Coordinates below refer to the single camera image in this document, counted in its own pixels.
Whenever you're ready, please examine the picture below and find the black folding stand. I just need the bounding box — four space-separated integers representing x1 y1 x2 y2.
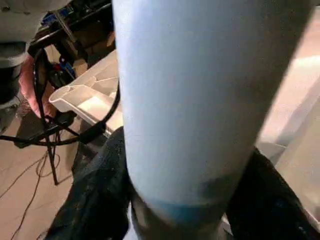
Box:
14 109 82 186

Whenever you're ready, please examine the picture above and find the white plastic table leg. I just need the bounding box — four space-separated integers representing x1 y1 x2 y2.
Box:
111 0 316 240

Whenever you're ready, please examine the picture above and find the black left wrist camera cable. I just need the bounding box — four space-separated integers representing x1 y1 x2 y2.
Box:
0 82 122 148

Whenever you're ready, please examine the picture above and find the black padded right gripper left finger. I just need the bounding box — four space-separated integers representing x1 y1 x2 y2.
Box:
46 126 135 240

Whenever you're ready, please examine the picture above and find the pink cloth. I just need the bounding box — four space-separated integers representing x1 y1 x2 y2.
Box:
19 53 57 119

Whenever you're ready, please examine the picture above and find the white plastic table top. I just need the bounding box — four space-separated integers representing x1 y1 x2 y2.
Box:
48 14 320 227

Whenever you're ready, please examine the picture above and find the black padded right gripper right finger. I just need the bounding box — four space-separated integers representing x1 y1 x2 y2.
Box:
224 147 320 240

